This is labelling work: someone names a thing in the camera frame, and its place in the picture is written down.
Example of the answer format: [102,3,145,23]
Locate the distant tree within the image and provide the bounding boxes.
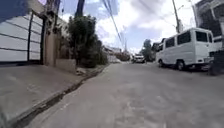
[140,38,155,63]

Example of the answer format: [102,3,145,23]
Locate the white van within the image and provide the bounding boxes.
[154,27,216,72]

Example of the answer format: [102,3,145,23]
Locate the white car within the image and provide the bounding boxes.
[132,54,147,64]

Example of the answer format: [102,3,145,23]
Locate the tan concrete wall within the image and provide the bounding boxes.
[43,9,78,73]

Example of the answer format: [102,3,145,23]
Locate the overhead wires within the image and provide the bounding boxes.
[99,0,129,51]

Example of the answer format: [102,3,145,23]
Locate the utility pole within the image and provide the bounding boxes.
[74,0,86,18]

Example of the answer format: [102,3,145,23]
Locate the grey concrete sidewalk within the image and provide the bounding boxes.
[0,63,108,128]

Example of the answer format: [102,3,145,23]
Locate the pale panelled wall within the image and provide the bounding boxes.
[0,11,46,64]

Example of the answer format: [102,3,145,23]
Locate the grey concrete road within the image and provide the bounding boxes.
[24,61,224,128]

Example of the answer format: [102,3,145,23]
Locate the green bush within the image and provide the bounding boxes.
[66,14,108,69]

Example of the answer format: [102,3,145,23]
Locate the thin pole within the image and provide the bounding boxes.
[171,0,182,34]

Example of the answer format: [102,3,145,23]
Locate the pale multi-storey building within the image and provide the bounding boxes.
[193,0,224,51]

